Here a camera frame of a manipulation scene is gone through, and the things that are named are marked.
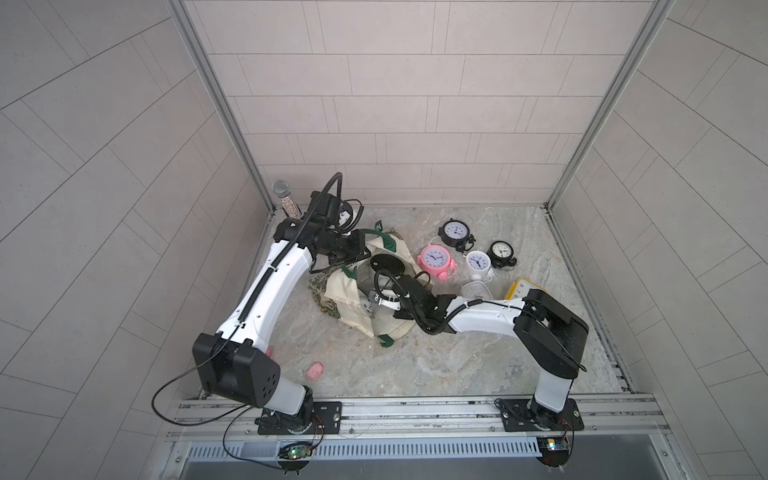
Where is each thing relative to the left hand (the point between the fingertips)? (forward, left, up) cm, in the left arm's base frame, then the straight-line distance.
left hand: (376, 249), depth 75 cm
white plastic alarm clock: (+9, -32, -19) cm, 39 cm away
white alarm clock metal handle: (-11, -3, -8) cm, 14 cm away
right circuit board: (-40, -42, -23) cm, 63 cm away
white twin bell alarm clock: (+6, -3, -15) cm, 16 cm away
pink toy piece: (-23, +15, -21) cm, 35 cm away
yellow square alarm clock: (+1, -44, -20) cm, 48 cm away
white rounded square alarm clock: (0, -30, -20) cm, 36 cm away
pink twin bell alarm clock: (+11, -19, -21) cm, 30 cm away
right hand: (-1, -5, -19) cm, 20 cm away
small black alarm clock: (+13, -41, -19) cm, 47 cm away
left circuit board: (-41, +17, -21) cm, 49 cm away
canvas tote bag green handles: (-10, +8, -5) cm, 13 cm away
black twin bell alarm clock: (+22, -27, -20) cm, 40 cm away
